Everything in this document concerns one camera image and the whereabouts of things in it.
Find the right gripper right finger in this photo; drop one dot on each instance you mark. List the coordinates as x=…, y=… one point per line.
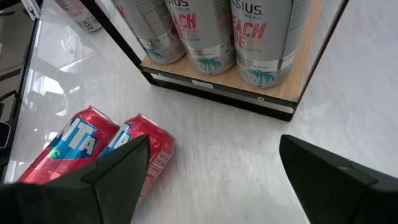
x=348, y=199

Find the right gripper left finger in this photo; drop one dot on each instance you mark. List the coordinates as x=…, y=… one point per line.
x=77, y=202

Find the red Fanta strawberry can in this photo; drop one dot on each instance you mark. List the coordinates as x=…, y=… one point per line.
x=158, y=146
x=71, y=146

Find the white Celsius can black top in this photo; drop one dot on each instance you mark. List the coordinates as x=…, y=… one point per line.
x=264, y=46
x=152, y=31
x=205, y=37

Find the silver-topped beverage can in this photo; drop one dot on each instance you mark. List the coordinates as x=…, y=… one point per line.
x=81, y=15

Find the wooden shelf black metal frame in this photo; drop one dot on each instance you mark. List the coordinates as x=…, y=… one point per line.
x=298, y=77

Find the black metal table frame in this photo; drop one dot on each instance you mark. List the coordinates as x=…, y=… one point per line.
x=27, y=62

